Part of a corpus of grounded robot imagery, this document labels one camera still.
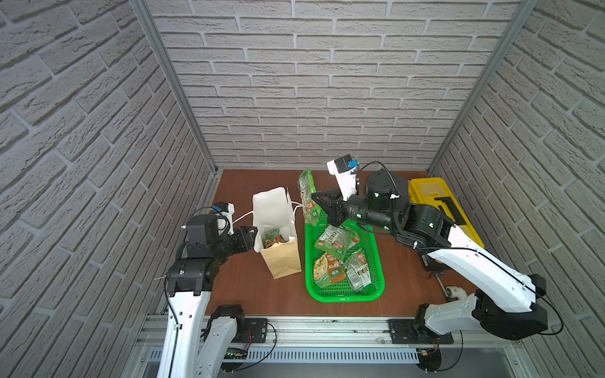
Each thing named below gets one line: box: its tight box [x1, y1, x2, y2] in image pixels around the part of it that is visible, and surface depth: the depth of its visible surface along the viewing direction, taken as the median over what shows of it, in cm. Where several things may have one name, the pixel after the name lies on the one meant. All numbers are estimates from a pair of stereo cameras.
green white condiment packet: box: [313, 225, 361, 260], surface depth 94 cm
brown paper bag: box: [252, 186, 302, 280], surface depth 79 cm
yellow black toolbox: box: [408, 177, 486, 249], surface depth 89 cm
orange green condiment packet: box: [325, 252, 346, 285], surface depth 87 cm
